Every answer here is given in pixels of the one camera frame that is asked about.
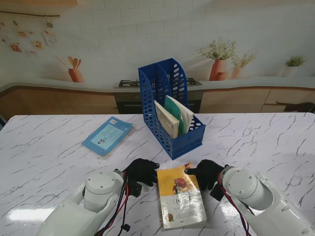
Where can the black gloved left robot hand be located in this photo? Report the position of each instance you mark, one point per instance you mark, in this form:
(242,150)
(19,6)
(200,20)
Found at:
(142,172)

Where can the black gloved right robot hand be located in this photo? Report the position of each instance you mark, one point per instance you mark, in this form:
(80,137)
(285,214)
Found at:
(208,172)

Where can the yellow and white book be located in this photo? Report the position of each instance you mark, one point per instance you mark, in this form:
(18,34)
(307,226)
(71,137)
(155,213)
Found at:
(179,196)

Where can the light blue paperback book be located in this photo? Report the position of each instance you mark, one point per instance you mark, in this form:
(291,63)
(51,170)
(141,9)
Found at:
(108,135)

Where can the tan paperback book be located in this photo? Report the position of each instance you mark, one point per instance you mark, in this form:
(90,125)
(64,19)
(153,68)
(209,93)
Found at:
(166,120)

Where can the teal illustrated paperback book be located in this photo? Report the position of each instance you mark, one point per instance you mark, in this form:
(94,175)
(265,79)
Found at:
(179,113)

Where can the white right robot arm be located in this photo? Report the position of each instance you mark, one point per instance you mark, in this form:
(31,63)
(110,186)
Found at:
(261,201)

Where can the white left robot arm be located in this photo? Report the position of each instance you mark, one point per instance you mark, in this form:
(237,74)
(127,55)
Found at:
(86,209)

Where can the blue plastic file holder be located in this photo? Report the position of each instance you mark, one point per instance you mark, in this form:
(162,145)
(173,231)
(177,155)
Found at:
(172,145)

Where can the printed kitchen backdrop banner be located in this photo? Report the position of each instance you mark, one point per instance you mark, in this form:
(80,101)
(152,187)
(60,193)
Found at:
(157,37)

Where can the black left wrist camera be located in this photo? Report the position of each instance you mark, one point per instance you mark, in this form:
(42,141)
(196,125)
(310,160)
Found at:
(135,189)

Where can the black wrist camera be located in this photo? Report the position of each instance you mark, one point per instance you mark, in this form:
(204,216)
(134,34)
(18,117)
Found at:
(135,189)
(216,193)

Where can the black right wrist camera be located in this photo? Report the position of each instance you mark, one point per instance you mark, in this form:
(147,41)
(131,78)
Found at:
(216,193)

